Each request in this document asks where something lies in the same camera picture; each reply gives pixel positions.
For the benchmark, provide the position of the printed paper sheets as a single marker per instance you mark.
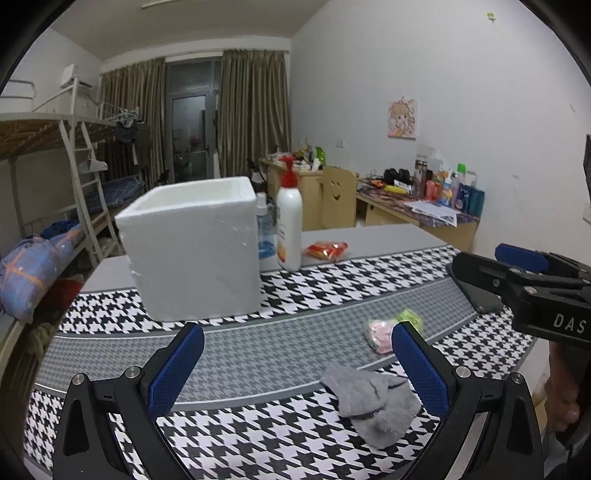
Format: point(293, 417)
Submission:
point(434, 212)

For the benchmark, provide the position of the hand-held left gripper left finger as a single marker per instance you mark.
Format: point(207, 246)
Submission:
point(178, 369)

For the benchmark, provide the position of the black phone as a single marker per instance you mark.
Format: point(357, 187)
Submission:
point(480, 301)

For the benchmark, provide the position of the houndstooth table cloth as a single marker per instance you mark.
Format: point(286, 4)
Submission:
point(277, 360)

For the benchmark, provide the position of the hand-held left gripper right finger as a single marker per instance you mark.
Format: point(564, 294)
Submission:
point(420, 369)

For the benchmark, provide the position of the cartoon wall poster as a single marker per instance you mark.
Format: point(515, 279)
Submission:
point(402, 118)

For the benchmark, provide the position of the blue and orange quilt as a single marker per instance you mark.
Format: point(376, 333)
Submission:
point(37, 263)

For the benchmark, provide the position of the glass balcony door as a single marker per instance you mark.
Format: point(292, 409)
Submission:
point(191, 124)

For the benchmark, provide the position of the person's right hand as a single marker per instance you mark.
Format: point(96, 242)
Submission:
point(561, 401)

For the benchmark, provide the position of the blue checked mattress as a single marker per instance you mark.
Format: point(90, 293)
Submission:
point(120, 189)

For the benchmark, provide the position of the green sock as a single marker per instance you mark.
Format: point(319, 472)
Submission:
point(408, 317)

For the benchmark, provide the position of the wooden desk with patterned mat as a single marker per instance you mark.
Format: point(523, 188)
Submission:
point(401, 221)

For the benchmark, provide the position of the row of toiletry bottles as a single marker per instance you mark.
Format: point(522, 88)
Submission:
point(455, 189)

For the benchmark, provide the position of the white pump lotion bottle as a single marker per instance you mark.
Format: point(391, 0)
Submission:
point(289, 221)

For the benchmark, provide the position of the white foam box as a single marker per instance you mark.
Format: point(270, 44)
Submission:
point(194, 249)

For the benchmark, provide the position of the grey sock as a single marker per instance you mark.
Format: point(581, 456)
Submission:
point(374, 406)

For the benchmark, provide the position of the red snack packet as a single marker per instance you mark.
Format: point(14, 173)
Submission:
point(325, 251)

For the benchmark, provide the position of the white air conditioner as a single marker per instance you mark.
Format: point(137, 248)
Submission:
point(76, 76)

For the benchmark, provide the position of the ceiling tube light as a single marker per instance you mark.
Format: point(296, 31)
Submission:
point(171, 3)

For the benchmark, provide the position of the brown curtain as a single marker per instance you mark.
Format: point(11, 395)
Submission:
point(254, 106)
point(134, 106)

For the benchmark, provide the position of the dark hanging clothes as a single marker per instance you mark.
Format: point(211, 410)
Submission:
point(127, 133)

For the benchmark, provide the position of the white bunk ladder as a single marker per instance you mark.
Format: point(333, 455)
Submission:
point(87, 194)

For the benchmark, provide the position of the pink sock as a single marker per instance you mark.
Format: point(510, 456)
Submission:
point(378, 334)

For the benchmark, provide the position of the white bag on ladder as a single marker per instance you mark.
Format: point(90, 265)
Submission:
point(94, 165)

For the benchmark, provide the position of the wooden smiley chair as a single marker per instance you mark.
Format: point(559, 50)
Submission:
point(338, 198)

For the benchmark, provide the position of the white metal bunk bed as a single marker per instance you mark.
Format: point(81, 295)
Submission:
point(37, 134)

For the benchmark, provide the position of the clear bottle with blue label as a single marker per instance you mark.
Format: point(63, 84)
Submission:
point(267, 230)

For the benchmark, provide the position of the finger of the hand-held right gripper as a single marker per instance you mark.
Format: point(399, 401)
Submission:
point(480, 272)
point(517, 254)

